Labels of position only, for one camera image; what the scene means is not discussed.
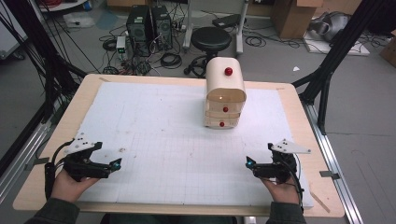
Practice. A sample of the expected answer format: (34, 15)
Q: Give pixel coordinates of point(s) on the aluminium rail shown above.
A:
(21, 161)
(336, 174)

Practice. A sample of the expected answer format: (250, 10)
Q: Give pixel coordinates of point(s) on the cream drawer cabinet red knobs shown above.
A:
(221, 84)

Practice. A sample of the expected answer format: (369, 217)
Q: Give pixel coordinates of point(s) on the person's right hand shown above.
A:
(285, 193)

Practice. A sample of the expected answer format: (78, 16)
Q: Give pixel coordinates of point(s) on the small cardboard box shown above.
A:
(389, 49)

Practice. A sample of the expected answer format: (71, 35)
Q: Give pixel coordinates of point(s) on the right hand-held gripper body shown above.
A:
(280, 169)

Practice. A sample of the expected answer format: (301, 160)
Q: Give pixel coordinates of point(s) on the grey metal bracket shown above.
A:
(329, 174)
(39, 161)

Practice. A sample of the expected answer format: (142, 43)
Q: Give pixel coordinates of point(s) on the grey white device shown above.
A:
(331, 25)

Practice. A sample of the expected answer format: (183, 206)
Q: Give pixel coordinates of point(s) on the white table leg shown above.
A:
(187, 28)
(240, 31)

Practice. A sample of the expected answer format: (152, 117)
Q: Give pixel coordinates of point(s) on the thin wooden strip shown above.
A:
(320, 202)

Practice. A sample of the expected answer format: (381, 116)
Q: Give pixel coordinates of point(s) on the person's left hand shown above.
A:
(68, 188)

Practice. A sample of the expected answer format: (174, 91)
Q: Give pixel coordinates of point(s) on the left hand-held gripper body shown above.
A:
(82, 168)

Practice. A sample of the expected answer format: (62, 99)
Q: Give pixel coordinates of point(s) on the large cardboard box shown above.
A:
(292, 18)

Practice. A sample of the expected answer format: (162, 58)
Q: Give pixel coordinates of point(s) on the black round stool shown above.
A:
(211, 38)

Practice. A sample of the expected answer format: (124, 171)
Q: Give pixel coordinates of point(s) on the black flat device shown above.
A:
(226, 20)

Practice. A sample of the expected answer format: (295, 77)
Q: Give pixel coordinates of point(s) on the white flat board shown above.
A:
(355, 49)

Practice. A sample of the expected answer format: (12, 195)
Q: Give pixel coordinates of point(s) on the small box with green light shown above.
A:
(120, 46)

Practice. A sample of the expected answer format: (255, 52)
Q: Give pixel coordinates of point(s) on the black metal frame stand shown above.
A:
(46, 71)
(336, 53)

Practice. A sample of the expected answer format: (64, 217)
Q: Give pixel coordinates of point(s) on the white grid mat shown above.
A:
(162, 149)

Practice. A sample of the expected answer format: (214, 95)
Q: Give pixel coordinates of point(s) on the white paper scrap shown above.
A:
(296, 68)

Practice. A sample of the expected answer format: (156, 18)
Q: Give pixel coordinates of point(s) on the red ball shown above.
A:
(228, 71)

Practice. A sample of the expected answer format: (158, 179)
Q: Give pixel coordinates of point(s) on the black computer tower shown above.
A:
(138, 28)
(162, 26)

